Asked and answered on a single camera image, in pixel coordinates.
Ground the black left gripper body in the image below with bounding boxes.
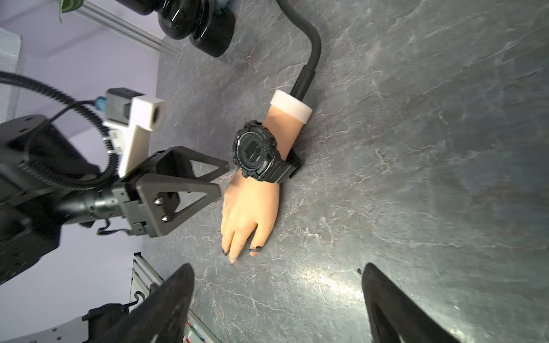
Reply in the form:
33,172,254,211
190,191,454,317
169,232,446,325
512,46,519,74
55,171,148,236

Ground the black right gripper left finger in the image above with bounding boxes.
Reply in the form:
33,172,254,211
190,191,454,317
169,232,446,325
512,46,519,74
95,264,194,342

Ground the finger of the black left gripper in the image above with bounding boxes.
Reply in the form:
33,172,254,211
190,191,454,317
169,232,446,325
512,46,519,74
124,146,229,182
134,174,221,238

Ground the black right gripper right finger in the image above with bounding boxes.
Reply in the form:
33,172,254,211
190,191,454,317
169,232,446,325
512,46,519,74
362,263,457,342

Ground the black digital wrist watch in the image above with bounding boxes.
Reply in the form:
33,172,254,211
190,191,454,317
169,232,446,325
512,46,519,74
232,120,303,184

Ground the beige mannequin hand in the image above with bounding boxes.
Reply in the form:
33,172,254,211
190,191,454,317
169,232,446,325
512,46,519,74
220,90,312,264

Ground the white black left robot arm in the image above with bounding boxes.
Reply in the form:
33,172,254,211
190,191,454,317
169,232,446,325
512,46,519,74
1,115,229,282

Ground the black plant vase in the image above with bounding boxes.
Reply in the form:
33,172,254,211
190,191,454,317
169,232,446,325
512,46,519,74
120,0,236,58

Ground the black gooseneck stand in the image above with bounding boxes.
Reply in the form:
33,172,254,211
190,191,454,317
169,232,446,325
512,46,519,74
276,0,322,101

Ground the green potted plant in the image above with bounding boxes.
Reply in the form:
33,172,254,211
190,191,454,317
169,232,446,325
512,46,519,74
58,0,84,14

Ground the black corrugated left cable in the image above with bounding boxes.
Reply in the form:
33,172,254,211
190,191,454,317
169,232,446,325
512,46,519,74
0,70,120,192

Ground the aluminium front rail frame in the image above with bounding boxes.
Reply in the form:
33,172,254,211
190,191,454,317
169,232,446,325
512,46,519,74
10,254,220,342

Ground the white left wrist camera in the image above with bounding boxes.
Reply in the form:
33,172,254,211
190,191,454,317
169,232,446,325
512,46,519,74
104,88,165,177

